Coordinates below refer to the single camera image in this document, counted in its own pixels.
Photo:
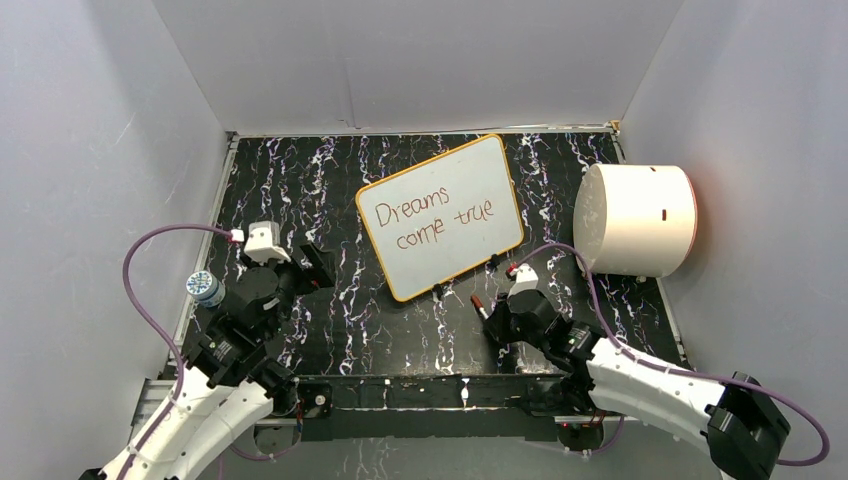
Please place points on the white cylindrical container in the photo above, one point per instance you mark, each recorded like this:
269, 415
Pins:
634, 220

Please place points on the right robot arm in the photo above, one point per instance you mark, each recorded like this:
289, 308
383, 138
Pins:
736, 425

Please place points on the yellow framed whiteboard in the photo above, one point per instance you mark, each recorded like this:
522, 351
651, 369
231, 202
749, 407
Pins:
442, 217

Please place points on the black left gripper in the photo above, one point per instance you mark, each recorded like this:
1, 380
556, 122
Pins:
322, 273

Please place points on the aluminium base frame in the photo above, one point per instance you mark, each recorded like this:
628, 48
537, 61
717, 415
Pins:
196, 420

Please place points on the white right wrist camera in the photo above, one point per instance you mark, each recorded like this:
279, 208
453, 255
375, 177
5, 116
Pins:
524, 278

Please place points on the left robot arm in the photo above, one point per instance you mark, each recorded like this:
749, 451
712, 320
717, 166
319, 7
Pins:
231, 377

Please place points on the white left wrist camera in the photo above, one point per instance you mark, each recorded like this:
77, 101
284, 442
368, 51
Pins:
263, 243

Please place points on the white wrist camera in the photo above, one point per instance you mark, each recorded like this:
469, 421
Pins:
524, 278
263, 243

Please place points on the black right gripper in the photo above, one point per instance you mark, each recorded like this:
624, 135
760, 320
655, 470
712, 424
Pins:
497, 322

